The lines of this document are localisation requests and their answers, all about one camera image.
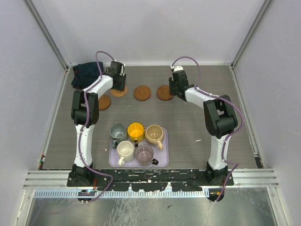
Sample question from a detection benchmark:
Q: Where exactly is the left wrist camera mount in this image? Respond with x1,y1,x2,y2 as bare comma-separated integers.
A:
120,63,125,76

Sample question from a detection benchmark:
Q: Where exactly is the white ceramic mug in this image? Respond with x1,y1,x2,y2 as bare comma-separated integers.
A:
117,141,135,167

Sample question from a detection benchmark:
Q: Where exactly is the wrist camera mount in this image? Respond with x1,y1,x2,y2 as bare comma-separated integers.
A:
170,66,183,73
120,63,125,76

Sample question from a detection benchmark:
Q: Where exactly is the grey ceramic mug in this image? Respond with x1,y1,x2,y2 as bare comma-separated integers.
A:
110,124,128,149

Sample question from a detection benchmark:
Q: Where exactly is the beige ceramic mug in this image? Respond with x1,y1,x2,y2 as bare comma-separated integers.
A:
145,125,165,150

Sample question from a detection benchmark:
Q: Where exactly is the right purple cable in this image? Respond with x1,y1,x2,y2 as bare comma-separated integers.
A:
172,55,244,205

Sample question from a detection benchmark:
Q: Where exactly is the brown wooden coaster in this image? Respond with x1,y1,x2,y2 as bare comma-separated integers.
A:
134,85,151,101
98,94,111,111
156,85,173,101

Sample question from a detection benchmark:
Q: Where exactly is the yellow glass mug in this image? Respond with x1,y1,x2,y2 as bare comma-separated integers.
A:
127,122,145,146

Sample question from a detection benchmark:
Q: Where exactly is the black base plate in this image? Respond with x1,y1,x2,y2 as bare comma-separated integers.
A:
67,169,234,192

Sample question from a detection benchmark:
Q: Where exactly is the left aluminium frame post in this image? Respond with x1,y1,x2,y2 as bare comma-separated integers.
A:
23,0,70,70

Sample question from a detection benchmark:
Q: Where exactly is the dark folded cloth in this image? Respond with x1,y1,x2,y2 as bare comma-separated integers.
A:
71,62,100,89

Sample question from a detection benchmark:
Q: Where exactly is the lavender plastic tray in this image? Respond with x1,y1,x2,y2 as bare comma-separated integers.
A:
108,127,170,168

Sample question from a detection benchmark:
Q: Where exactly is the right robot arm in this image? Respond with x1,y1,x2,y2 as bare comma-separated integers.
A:
169,66,238,186

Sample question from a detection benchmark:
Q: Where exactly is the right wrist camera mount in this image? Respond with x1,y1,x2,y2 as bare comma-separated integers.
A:
170,66,183,73

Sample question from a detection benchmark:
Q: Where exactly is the woven rattan coaster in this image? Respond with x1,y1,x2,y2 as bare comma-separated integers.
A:
110,85,128,97

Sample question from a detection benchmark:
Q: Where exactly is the clear purple glass mug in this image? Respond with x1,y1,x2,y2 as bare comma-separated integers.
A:
135,145,159,167

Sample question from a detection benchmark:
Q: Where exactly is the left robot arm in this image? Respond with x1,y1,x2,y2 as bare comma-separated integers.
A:
71,60,126,186

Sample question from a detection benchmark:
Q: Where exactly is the aluminium front rail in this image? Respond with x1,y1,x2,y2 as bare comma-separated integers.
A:
23,169,278,189

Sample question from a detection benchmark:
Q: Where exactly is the aluminium frame post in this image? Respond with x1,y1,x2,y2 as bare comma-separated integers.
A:
230,0,274,70
23,0,70,70

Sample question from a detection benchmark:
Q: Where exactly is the right aluminium frame post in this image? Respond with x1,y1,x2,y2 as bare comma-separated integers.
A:
230,0,274,70

